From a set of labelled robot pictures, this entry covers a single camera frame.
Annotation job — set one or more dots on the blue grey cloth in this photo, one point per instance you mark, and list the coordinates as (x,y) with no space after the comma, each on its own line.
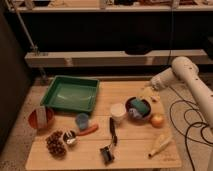
(133,113)

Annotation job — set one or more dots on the blue plastic cup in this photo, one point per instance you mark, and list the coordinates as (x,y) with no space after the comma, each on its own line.
(82,121)

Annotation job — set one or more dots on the wooden shelf beam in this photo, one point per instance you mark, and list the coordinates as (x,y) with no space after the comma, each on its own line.
(111,58)

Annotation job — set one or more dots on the brown grape bunch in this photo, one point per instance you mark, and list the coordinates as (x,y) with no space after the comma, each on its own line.
(54,145)

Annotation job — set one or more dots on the grey white eraser block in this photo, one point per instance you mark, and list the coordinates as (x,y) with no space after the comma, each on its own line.
(41,117)

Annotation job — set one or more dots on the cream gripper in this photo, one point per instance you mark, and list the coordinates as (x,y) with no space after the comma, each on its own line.
(146,93)

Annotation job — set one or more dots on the small metal cup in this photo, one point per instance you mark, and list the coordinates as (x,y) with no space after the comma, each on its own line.
(70,138)

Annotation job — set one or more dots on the orange bowl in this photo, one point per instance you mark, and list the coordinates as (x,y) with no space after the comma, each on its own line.
(32,119)

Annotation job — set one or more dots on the black dish brush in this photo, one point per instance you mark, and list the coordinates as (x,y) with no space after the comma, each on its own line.
(107,151)

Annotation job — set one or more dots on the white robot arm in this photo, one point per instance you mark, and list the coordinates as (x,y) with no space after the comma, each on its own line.
(182,69)

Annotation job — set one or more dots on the orange carrot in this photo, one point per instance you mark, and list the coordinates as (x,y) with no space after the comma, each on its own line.
(89,130)

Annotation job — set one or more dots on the metal clamp pole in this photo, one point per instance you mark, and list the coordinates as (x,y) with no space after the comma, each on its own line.
(33,46)

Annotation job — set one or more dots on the green plastic tray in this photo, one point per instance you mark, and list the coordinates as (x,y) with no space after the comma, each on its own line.
(71,94)

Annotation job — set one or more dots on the white paper cup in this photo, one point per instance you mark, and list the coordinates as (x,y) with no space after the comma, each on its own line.
(118,112)

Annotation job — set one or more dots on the orange apple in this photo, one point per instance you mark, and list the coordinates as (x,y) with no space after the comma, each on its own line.
(157,120)

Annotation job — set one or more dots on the dark bowl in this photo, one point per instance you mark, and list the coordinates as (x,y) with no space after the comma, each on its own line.
(128,106)

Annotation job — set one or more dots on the green sponge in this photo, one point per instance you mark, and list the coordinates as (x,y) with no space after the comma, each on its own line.
(140,106)

